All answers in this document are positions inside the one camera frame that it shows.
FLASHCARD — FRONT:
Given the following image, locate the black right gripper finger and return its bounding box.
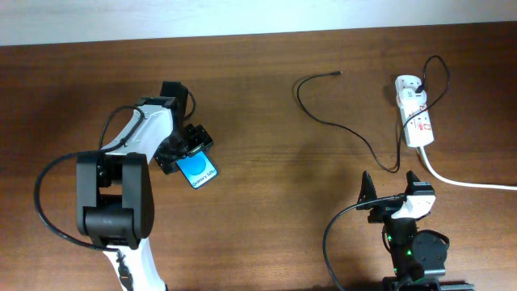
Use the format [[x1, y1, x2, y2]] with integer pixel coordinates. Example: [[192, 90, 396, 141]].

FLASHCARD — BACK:
[[357, 171, 377, 209], [405, 171, 421, 193]]

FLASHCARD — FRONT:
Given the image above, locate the blue screen Galaxy smartphone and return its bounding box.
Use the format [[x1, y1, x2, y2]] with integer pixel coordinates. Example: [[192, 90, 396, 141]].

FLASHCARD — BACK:
[[177, 151, 218, 189]]

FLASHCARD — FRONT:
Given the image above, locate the black USB charging cable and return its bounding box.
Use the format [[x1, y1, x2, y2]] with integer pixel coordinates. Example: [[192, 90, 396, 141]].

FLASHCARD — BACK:
[[296, 55, 452, 174]]

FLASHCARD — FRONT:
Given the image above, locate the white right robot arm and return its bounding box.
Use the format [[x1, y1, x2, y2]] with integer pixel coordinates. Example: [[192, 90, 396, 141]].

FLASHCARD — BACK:
[[358, 171, 450, 290]]

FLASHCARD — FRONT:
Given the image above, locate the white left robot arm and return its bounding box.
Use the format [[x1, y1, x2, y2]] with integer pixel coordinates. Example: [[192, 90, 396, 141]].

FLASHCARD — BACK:
[[76, 82, 218, 290]]

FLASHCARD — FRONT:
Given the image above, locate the white USB charger plug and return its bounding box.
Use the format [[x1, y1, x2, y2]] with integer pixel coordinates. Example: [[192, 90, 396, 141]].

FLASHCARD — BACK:
[[397, 88, 427, 109]]

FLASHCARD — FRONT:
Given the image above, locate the white power strip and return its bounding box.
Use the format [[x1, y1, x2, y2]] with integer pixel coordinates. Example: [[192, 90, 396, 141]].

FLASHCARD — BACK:
[[395, 75, 434, 148]]

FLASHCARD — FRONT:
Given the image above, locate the white power strip cord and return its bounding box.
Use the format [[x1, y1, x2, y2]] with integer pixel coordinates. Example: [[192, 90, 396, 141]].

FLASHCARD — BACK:
[[417, 145, 517, 192]]

